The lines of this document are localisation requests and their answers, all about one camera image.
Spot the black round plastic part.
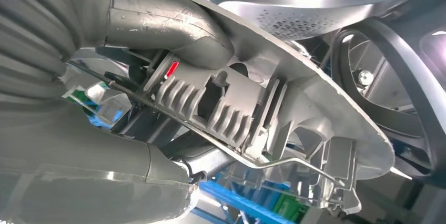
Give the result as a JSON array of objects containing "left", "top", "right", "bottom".
[{"left": 331, "top": 17, "right": 446, "bottom": 185}]

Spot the green plastic crate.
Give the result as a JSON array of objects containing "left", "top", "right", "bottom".
[{"left": 271, "top": 194, "right": 309, "bottom": 224}]

